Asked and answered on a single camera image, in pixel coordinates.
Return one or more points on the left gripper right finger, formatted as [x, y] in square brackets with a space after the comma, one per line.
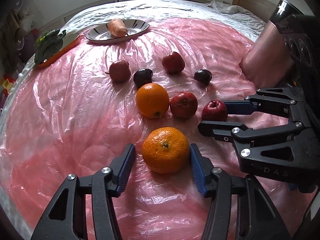
[257, 216]

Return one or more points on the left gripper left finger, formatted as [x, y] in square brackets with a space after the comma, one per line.
[65, 215]

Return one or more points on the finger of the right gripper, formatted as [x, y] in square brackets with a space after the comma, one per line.
[286, 148]
[287, 102]

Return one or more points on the red apple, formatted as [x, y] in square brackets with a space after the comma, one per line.
[214, 110]
[119, 71]
[173, 63]
[184, 105]

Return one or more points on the dark plum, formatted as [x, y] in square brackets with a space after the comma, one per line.
[203, 76]
[142, 77]

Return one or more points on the orange mandarin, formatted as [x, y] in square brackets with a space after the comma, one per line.
[166, 150]

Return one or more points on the orange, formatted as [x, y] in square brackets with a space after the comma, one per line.
[152, 101]

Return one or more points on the black copper trash bin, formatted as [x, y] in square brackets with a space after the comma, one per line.
[269, 60]

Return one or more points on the wooden headboard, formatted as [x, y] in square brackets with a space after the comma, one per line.
[263, 9]

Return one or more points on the pink plastic sheet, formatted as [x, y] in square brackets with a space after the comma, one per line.
[71, 118]

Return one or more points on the green leafy vegetable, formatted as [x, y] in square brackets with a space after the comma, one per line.
[48, 45]

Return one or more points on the orange tray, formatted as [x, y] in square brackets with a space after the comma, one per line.
[64, 50]

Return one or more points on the orange carrot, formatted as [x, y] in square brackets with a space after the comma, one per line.
[117, 28]

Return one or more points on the striped white plate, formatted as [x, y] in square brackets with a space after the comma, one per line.
[102, 35]

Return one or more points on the wooden bed footboard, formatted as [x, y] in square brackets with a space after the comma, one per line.
[56, 13]

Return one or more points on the white bed sheet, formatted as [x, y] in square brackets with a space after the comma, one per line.
[152, 10]

